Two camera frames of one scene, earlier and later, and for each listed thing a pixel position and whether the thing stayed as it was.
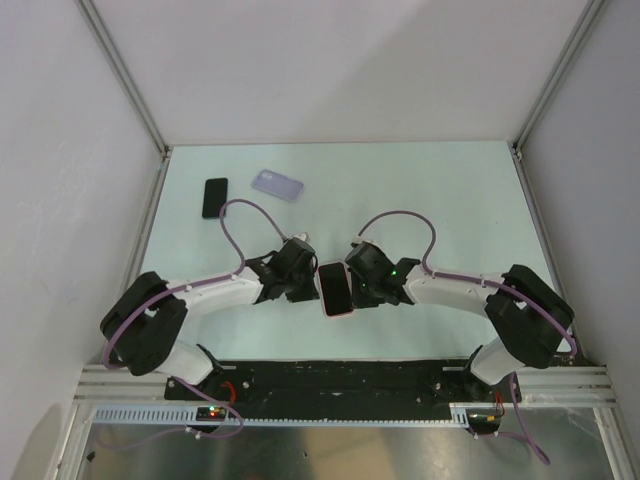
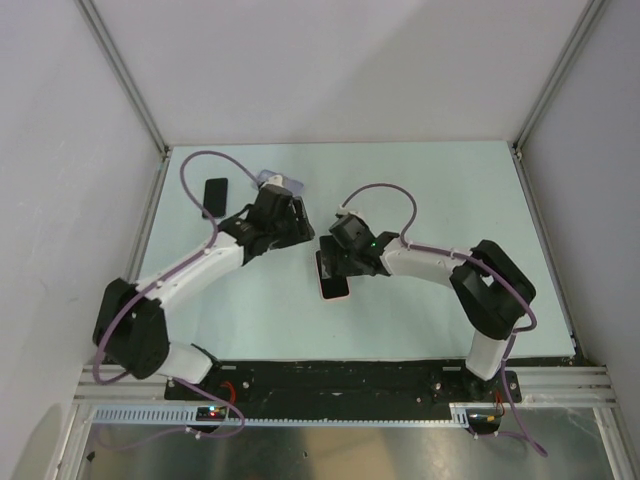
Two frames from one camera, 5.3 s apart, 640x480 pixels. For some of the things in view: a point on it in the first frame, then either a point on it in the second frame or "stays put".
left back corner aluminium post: [110, 50] stays put
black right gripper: [358, 300] -> [331, 247]
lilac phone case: [278, 185] stays put
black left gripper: [309, 292] -> [300, 229]
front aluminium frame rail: [584, 384] stays put
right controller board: [483, 420] stays put
